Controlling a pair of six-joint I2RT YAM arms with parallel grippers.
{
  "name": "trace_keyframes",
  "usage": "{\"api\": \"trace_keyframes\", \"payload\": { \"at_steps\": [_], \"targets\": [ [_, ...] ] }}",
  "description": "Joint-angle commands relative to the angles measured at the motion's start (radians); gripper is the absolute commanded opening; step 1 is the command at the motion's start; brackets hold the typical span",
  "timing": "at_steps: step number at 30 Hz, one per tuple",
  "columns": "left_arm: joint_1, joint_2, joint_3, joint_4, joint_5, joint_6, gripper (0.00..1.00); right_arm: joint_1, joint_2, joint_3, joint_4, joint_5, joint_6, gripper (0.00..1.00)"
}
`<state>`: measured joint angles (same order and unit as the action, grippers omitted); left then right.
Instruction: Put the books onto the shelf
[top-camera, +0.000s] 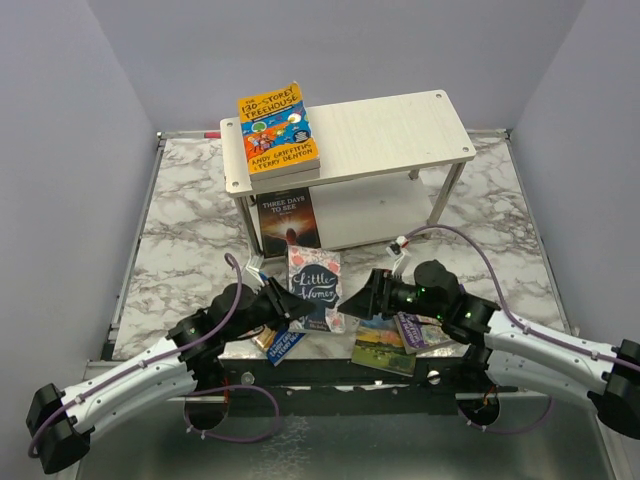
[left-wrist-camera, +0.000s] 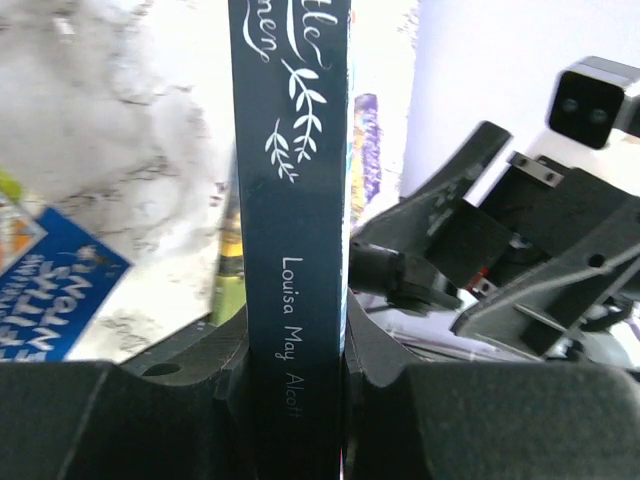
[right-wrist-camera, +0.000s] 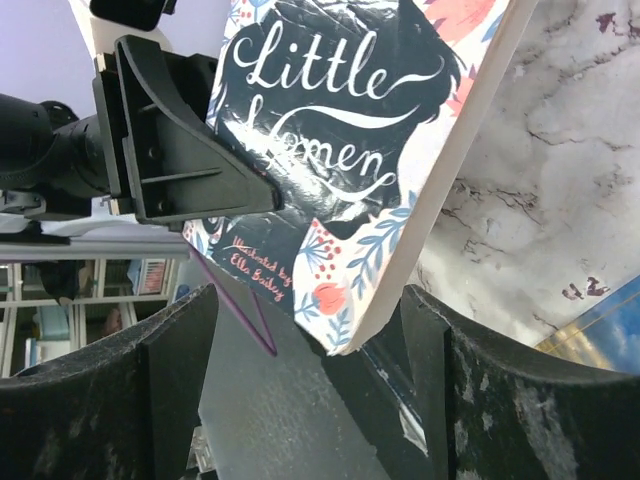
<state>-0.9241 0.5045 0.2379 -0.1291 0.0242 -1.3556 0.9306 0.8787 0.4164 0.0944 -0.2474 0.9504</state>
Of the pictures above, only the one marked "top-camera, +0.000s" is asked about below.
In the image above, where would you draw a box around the purple 117-Storey Treehouse book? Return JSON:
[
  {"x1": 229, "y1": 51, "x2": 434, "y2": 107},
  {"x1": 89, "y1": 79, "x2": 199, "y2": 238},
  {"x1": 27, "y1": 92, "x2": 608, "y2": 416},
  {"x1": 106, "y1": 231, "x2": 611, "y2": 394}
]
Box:
[{"x1": 251, "y1": 169, "x2": 320, "y2": 193}]

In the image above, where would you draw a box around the white wooden two-tier shelf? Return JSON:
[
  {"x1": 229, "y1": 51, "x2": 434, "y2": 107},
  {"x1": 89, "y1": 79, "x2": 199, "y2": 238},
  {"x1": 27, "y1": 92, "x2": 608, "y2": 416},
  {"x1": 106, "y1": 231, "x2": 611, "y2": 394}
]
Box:
[{"x1": 220, "y1": 90, "x2": 476, "y2": 255}]

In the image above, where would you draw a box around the Little Women floral book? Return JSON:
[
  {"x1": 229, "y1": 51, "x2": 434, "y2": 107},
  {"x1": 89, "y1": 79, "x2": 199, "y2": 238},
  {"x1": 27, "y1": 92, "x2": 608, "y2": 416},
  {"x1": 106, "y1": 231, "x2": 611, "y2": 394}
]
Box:
[{"x1": 287, "y1": 245, "x2": 346, "y2": 335}]

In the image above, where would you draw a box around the blue Storey Treehouse book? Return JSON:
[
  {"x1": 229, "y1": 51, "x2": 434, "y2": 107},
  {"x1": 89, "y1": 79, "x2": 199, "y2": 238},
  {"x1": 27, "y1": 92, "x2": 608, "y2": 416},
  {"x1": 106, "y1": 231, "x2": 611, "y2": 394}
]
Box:
[{"x1": 251, "y1": 327, "x2": 305, "y2": 367}]

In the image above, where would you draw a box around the purple 52-Storey Treehouse book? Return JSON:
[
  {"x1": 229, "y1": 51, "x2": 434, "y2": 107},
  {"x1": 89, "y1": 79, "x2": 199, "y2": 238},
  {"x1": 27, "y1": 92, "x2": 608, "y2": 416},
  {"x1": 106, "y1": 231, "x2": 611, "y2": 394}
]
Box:
[{"x1": 394, "y1": 313, "x2": 455, "y2": 354}]

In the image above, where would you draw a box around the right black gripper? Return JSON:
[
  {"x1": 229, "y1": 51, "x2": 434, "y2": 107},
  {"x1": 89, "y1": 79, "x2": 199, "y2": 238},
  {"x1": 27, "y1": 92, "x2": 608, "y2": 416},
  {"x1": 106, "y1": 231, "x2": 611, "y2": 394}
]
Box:
[{"x1": 338, "y1": 267, "x2": 445, "y2": 320}]

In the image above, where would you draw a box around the Three Days To See book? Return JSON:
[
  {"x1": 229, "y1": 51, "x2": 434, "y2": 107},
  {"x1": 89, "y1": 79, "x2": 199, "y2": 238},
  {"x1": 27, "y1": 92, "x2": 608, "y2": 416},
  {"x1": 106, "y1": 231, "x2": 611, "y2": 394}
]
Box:
[{"x1": 256, "y1": 187, "x2": 321, "y2": 258}]

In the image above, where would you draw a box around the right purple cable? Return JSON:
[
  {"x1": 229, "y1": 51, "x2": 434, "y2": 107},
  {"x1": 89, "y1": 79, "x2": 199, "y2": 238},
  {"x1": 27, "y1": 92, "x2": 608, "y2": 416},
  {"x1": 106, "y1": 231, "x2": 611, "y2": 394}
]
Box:
[{"x1": 404, "y1": 224, "x2": 640, "y2": 436}]

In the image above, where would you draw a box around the purple cable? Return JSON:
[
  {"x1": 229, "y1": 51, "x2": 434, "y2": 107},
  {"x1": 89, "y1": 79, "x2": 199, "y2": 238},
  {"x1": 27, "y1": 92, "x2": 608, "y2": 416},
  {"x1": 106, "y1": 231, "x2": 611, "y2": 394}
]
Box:
[
  {"x1": 27, "y1": 252, "x2": 281, "y2": 459},
  {"x1": 404, "y1": 224, "x2": 640, "y2": 436}
]

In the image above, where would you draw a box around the yellow 130-Storey Treehouse book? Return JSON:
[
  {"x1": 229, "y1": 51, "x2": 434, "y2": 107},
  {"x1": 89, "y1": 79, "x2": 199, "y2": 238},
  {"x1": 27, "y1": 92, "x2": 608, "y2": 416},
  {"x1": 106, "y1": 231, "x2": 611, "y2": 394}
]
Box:
[{"x1": 237, "y1": 82, "x2": 320, "y2": 181}]

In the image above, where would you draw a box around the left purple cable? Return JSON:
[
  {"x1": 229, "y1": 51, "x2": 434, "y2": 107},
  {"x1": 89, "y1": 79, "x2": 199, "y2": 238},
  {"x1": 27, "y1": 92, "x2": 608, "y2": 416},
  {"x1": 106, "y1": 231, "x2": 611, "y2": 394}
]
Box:
[{"x1": 27, "y1": 252, "x2": 281, "y2": 459}]

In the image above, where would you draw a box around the blue Animal Farm book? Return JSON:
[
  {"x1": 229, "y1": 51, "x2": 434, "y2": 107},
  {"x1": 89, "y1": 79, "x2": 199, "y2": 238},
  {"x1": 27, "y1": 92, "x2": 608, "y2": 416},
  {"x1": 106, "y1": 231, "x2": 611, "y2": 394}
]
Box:
[{"x1": 351, "y1": 315, "x2": 416, "y2": 377}]

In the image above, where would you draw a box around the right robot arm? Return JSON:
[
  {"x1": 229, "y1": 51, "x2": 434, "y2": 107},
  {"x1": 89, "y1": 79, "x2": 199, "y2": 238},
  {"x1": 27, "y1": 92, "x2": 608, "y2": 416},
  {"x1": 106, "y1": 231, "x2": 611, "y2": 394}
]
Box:
[{"x1": 338, "y1": 260, "x2": 639, "y2": 439}]

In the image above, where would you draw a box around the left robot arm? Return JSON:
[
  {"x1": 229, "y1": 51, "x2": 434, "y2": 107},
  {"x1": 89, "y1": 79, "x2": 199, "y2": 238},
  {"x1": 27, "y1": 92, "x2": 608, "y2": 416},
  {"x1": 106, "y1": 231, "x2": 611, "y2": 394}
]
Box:
[{"x1": 26, "y1": 278, "x2": 314, "y2": 475}]

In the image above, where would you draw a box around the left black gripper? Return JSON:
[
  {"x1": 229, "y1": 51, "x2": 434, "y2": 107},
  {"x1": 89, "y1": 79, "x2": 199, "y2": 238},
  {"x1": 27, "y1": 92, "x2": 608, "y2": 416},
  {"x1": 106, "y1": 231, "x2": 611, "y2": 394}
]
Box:
[{"x1": 224, "y1": 277, "x2": 317, "y2": 343}]

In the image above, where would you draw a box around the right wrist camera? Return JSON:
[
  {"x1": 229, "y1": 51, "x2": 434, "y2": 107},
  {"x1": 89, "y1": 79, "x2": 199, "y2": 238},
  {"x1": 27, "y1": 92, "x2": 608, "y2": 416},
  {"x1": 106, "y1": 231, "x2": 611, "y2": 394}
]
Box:
[{"x1": 386, "y1": 236, "x2": 411, "y2": 277}]

